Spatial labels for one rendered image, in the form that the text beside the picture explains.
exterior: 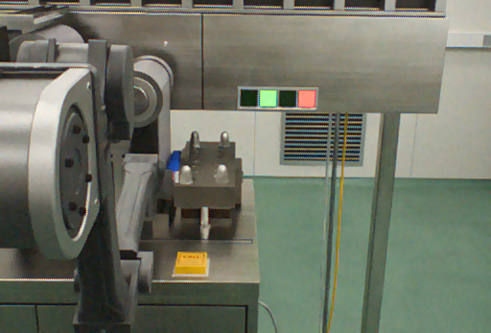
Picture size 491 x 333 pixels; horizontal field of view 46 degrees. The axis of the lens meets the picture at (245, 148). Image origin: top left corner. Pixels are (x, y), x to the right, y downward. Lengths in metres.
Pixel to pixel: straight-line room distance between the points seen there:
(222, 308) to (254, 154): 2.98
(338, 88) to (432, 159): 2.79
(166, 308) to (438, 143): 3.39
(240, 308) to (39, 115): 1.10
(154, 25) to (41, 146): 1.47
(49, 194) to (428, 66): 1.63
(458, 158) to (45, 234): 4.36
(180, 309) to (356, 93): 0.87
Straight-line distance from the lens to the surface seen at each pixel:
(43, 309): 1.50
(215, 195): 1.54
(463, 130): 4.59
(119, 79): 0.57
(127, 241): 0.94
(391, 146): 2.11
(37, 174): 0.36
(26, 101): 0.40
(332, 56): 1.83
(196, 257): 1.40
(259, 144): 4.32
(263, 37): 1.80
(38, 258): 1.52
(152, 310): 1.44
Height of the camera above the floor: 1.59
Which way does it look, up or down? 18 degrees down
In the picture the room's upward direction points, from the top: 1 degrees clockwise
